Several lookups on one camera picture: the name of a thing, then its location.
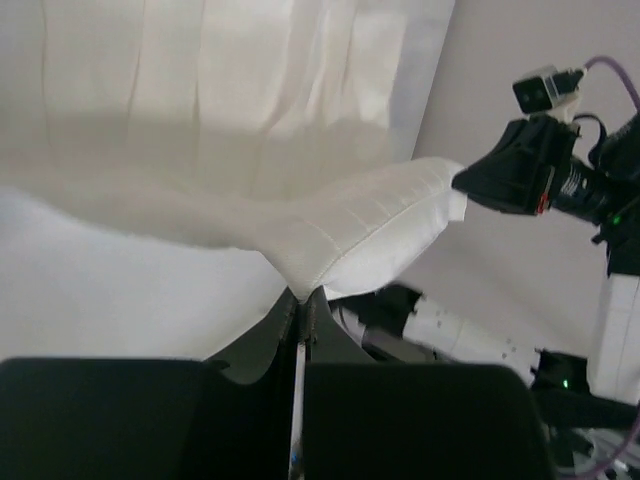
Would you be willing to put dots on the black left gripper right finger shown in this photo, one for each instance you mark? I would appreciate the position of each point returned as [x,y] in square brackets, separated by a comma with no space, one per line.
[369,420]

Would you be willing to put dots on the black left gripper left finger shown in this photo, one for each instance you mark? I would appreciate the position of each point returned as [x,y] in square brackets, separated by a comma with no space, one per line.
[109,418]

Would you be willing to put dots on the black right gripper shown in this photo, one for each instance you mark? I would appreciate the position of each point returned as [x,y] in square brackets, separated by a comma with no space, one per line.
[538,171]

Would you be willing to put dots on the white pleated skirt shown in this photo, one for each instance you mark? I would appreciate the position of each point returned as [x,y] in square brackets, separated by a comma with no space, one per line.
[168,168]

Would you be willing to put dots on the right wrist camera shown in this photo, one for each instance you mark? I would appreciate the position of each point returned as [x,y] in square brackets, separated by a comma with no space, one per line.
[547,89]

